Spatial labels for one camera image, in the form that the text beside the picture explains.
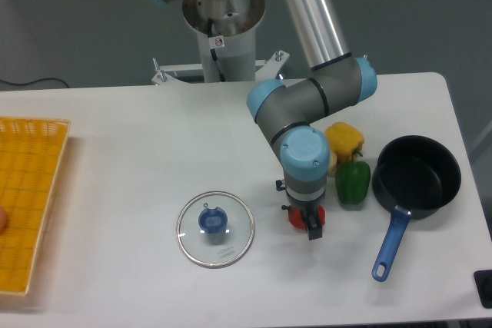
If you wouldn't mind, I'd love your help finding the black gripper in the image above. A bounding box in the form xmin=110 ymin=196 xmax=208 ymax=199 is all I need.
xmin=275 ymin=179 xmax=325 ymax=240

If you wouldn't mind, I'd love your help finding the red bell pepper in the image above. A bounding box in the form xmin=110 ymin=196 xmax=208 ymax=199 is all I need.
xmin=281 ymin=205 xmax=326 ymax=230

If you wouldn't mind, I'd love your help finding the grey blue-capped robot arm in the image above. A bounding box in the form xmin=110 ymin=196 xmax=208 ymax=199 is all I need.
xmin=152 ymin=0 xmax=377 ymax=240

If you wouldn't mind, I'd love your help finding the green bell pepper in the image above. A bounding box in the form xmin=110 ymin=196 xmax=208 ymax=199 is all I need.
xmin=335 ymin=161 xmax=371 ymax=205

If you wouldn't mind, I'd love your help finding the yellow bell pepper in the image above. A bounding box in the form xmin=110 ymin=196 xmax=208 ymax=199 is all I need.
xmin=325 ymin=122 xmax=364 ymax=164

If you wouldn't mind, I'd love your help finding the glass lid blue knob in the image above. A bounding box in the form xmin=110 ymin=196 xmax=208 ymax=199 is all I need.
xmin=176 ymin=191 xmax=255 ymax=269

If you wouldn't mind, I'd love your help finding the black device at table corner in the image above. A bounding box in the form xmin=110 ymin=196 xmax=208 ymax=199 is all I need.
xmin=474 ymin=270 xmax=492 ymax=309

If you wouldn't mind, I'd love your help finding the yellow woven basket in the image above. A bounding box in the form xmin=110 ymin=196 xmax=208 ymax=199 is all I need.
xmin=1 ymin=116 xmax=71 ymax=296

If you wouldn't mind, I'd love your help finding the black saucepan blue handle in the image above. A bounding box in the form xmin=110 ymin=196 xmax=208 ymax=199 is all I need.
xmin=371 ymin=135 xmax=461 ymax=282

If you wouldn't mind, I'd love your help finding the black floor cable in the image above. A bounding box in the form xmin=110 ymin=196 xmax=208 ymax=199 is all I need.
xmin=0 ymin=77 xmax=71 ymax=88

